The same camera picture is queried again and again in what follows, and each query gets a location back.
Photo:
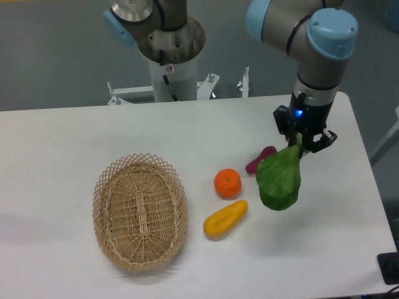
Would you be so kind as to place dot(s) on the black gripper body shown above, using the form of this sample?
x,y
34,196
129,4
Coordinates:
x,y
306,115

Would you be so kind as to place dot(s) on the green leafy vegetable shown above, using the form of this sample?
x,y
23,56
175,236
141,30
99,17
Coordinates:
x,y
278,178

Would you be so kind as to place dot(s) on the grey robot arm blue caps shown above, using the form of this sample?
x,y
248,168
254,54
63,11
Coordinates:
x,y
318,34

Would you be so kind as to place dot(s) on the purple sweet potato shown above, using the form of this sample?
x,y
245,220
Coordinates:
x,y
251,167

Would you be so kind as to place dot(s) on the white furniture leg right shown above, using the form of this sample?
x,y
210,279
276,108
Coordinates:
x,y
385,144

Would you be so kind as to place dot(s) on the orange tangerine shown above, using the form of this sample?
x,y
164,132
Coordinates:
x,y
227,183

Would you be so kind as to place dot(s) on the yellow mango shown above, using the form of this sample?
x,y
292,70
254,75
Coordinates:
x,y
225,219

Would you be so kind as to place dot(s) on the black device at table edge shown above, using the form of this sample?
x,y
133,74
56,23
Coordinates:
x,y
388,263

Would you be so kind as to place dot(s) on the woven wicker basket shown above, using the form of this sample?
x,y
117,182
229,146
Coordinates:
x,y
140,212

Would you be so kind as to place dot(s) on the white metal base frame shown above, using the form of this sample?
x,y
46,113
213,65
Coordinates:
x,y
205,90

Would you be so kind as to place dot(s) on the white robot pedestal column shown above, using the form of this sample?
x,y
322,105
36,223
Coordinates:
x,y
174,82

